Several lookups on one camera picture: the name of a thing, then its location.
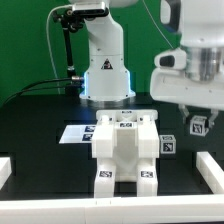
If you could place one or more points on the white chair back frame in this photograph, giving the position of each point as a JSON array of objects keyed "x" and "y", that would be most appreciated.
[{"x": 147, "y": 140}]

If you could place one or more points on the white marker base plate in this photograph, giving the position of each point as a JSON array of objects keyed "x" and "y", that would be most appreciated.
[{"x": 77, "y": 134}]

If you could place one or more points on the grey mounted camera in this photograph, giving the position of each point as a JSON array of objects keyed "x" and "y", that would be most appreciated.
[{"x": 90, "y": 9}]

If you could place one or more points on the white right fence bar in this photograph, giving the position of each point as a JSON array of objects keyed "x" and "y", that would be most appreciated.
[{"x": 211, "y": 172}]

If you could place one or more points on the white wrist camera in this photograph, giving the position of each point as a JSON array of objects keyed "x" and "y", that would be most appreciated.
[{"x": 171, "y": 59}]

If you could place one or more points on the white left fence bar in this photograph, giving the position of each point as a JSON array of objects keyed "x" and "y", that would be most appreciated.
[{"x": 5, "y": 170}]

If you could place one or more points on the white tagged cube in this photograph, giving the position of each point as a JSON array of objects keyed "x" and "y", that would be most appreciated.
[
  {"x": 167, "y": 144},
  {"x": 198, "y": 126}
]

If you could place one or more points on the white front fence bar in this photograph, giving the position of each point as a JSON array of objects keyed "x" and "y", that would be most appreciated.
[{"x": 142, "y": 210}]

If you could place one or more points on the white fence bar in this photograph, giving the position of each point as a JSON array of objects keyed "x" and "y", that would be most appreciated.
[
  {"x": 211, "y": 172},
  {"x": 5, "y": 170},
  {"x": 142, "y": 210}
]

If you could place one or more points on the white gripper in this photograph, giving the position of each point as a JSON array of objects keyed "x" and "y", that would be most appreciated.
[{"x": 172, "y": 86}]

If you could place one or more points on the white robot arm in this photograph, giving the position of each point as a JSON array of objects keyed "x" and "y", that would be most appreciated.
[{"x": 190, "y": 75}]

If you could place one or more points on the white chair seat part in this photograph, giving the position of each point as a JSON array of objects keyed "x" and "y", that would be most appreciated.
[{"x": 125, "y": 154}]

